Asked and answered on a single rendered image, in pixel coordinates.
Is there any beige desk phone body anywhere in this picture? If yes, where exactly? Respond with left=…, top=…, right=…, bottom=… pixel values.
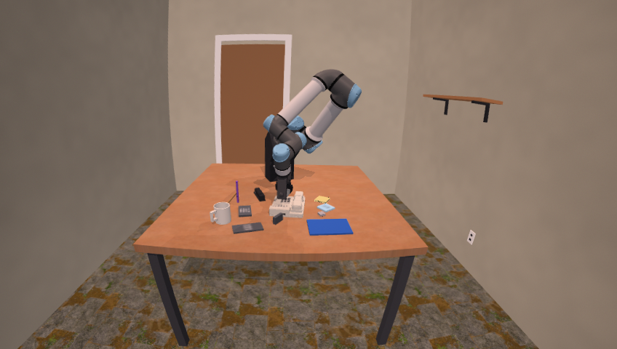
left=269, top=195, right=305, bottom=218

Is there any white mug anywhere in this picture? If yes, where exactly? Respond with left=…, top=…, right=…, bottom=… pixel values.
left=210, top=202, right=231, bottom=225

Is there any yellow sticky note pad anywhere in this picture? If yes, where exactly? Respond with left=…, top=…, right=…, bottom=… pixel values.
left=314, top=196, right=330, bottom=204

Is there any beige telephone handset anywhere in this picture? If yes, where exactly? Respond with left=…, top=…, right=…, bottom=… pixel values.
left=292, top=191, right=303, bottom=210

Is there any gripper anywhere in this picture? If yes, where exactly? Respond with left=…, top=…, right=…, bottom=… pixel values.
left=275, top=170, right=293, bottom=197

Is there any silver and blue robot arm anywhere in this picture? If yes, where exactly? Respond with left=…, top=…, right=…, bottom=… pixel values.
left=263, top=69, right=362, bottom=199

